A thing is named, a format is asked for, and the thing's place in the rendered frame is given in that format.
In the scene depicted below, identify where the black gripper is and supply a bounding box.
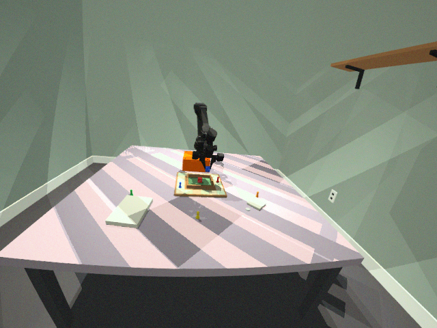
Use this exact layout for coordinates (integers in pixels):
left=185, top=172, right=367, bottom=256
left=192, top=143, right=224, bottom=169

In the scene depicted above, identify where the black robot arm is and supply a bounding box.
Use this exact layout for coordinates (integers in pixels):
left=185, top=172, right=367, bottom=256
left=194, top=103, right=217, bottom=154

